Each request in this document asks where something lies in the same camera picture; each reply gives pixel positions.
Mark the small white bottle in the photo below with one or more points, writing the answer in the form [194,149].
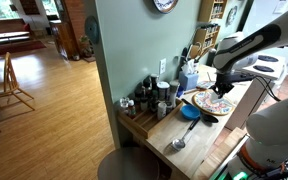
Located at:
[161,111]

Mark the wooden spatula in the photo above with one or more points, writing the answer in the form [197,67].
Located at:
[195,50]

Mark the wooden spice tray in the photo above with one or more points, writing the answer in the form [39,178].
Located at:
[144,123]

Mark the red rug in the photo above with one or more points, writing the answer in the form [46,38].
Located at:
[14,48]

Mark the small decorative wall plate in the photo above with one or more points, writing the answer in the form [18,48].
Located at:
[231,16]

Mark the white stove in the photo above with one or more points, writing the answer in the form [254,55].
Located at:
[244,103]

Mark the blue tissue box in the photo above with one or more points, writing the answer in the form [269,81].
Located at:
[188,81]

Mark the clear glass shaker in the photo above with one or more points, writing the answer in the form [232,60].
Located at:
[124,104]

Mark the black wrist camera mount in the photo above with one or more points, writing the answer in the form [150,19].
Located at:
[244,77]

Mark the white paper towel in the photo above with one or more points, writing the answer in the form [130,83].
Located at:
[217,101]

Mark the small red white-capped bottle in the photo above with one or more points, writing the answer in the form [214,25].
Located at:
[131,109]

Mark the low wooden spindle chair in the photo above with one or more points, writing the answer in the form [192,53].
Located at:
[9,76]

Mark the orange-edged sachet packet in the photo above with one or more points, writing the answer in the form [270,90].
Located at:
[204,85]

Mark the teal round wall disc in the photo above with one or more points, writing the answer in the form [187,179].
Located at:
[92,30]

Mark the black plastic serving spoon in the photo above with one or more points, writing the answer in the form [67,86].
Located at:
[210,118]

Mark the blue bowl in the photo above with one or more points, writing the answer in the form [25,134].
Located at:
[189,112]

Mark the white wall outlet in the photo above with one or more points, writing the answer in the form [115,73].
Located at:
[163,66]

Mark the tall slim grinder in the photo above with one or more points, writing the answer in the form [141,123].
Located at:
[174,93]

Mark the brown wooden stick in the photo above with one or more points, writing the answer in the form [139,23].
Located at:
[192,90]

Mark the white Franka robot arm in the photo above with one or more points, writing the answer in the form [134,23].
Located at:
[277,120]

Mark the dark blue utensil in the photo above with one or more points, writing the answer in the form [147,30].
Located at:
[184,55]

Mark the potted plant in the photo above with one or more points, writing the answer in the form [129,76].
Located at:
[85,45]

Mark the dark spice bottle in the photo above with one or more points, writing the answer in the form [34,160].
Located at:
[139,93]
[147,83]

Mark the wooden wall spice rack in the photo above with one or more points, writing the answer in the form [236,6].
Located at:
[212,20]

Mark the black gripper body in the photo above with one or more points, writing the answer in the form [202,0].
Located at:
[222,83]

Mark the round grey stool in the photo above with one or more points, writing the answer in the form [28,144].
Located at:
[127,165]

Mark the low wooden bench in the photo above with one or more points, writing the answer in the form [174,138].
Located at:
[4,36]

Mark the round painted yellow-rimmed board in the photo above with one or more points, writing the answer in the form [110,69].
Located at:
[214,108]

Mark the dark wooden cabinet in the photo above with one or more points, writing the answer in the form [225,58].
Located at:
[62,36]

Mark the dark jar white lid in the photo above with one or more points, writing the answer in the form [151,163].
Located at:
[162,90]

